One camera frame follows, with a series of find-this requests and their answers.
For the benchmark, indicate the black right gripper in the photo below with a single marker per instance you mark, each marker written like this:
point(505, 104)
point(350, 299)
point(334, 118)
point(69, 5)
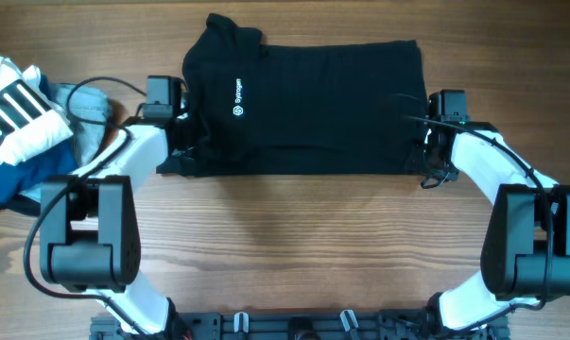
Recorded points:
point(450, 172)

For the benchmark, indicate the blue garment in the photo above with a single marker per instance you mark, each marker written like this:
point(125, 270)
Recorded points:
point(14, 179)

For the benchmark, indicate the black t-shirt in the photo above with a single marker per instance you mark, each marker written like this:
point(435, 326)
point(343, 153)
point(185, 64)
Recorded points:
point(315, 110)

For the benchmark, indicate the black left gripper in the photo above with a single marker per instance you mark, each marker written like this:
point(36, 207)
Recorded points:
point(184, 148)

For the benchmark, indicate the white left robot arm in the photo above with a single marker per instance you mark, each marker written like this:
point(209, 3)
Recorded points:
point(86, 242)

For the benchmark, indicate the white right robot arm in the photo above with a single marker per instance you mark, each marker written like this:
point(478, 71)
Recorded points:
point(525, 258)

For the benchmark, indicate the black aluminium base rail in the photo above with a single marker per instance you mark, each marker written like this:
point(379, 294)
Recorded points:
point(348, 324)

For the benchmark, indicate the grey garment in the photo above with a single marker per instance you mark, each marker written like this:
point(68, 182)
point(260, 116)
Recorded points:
point(90, 104)

